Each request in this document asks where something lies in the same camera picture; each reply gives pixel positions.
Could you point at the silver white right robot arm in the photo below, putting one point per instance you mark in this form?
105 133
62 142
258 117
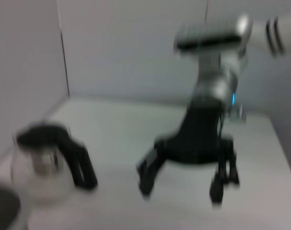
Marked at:
212 81

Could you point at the grey perforated storage bin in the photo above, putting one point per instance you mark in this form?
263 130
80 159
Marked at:
6 208

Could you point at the glass teapot black lid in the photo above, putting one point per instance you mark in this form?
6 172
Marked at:
51 163

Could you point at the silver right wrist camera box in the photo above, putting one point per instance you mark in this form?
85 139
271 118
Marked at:
207 36

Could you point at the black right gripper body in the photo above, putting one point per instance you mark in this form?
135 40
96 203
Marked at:
198 143

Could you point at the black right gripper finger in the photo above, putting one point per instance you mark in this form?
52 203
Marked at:
150 172
219 189

